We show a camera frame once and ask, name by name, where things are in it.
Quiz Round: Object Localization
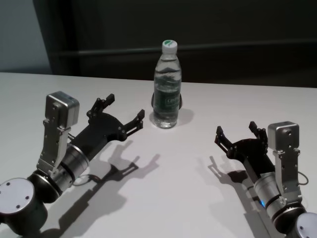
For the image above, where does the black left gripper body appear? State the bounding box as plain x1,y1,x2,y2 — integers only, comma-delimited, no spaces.
71,113,124,162

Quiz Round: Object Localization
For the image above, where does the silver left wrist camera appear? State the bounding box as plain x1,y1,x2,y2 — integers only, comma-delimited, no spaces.
37,91,80,176

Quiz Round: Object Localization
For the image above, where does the grey horizontal handrail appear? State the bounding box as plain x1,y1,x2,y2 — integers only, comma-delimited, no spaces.
53,44,317,57

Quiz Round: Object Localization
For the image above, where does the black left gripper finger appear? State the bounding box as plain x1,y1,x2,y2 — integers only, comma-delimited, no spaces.
86,93,115,119
118,109,146,141

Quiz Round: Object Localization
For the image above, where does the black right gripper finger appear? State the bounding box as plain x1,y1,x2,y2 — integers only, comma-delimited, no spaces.
248,121,268,149
214,125,236,156

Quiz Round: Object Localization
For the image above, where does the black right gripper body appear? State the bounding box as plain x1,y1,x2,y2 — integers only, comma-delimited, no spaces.
226,137,276,179

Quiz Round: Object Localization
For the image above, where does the clear plastic water bottle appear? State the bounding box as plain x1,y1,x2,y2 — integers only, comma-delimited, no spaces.
150,39,183,129

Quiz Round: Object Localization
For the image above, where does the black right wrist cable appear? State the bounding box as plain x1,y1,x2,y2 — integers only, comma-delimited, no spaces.
298,171,310,186

